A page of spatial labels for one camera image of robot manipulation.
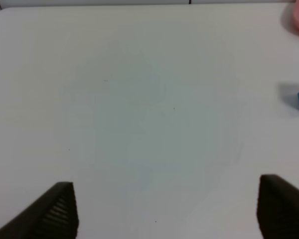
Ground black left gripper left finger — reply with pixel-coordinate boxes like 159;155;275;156
0;182;79;239

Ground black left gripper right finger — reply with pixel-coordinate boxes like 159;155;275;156
256;174;299;239

